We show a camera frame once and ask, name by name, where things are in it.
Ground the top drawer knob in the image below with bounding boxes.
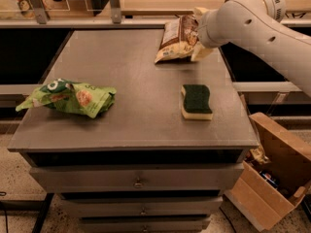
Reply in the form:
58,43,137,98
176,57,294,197
133,179,144,189

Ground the open cardboard box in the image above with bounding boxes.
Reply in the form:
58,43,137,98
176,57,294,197
225,113,311,232

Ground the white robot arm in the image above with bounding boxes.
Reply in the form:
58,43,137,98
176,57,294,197
197,0,311,96

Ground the grey drawer cabinet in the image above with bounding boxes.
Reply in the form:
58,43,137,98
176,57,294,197
9,29,258,233

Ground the brown chip bag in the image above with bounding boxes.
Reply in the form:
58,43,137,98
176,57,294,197
155,15,198,63

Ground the snack packet in box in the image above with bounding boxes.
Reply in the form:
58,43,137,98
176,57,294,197
250,147,269,165

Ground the colourful package on shelf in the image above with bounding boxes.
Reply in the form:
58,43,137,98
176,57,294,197
16,0,35,18

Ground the left metal shelf bracket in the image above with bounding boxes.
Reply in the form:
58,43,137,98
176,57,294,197
30,0,49,24

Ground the green and yellow sponge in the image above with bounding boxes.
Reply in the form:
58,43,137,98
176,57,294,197
181,84,213,120

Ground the green rice chip bag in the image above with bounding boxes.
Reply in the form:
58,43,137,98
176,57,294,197
16,79,117,118

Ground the middle metal shelf bracket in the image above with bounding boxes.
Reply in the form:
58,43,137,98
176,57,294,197
110,0,122,24

